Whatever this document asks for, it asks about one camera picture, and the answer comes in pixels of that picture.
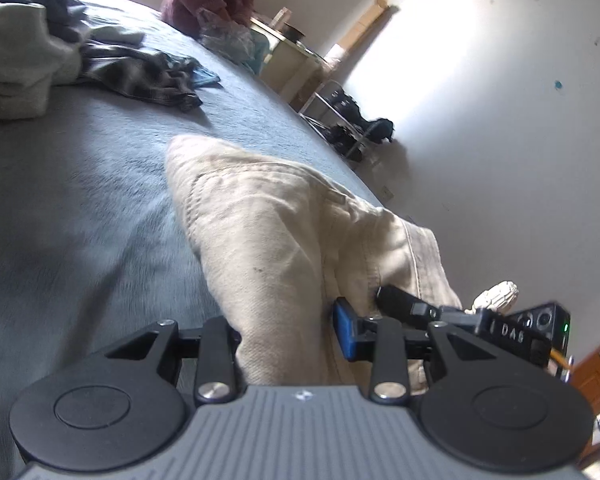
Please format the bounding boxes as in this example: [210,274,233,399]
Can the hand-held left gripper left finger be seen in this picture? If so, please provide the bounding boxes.
[105,316,243,407]

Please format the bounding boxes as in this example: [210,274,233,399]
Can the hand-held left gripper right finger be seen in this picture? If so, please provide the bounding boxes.
[332,297,496,405]

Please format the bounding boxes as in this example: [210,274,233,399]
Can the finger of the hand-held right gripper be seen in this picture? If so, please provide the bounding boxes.
[377,285,481,333]

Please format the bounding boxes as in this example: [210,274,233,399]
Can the beige pants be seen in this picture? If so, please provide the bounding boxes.
[164,134,465,397]

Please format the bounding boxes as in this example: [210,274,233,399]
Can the wooden door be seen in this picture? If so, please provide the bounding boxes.
[570,329,600,409]

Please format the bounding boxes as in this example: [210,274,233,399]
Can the shoe rack with shoes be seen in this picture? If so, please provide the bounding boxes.
[300,79,397,164]

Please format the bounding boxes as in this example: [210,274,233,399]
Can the small cream table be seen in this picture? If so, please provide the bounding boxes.
[259,7,331,111]

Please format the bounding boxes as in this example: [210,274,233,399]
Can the small teal cloth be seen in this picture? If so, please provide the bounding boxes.
[187,62,222,90]

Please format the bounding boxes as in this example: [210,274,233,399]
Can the dark plaid shirt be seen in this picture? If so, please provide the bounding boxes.
[77,42,205,114]

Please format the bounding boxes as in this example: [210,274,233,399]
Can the clear plastic bag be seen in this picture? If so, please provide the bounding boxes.
[197,9,255,64]

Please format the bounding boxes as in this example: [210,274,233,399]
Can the pale green cloth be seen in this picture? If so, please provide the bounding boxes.
[87,25,146,49]

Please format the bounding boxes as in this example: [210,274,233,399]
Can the cream carved bed post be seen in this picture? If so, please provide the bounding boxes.
[471,280,522,314]

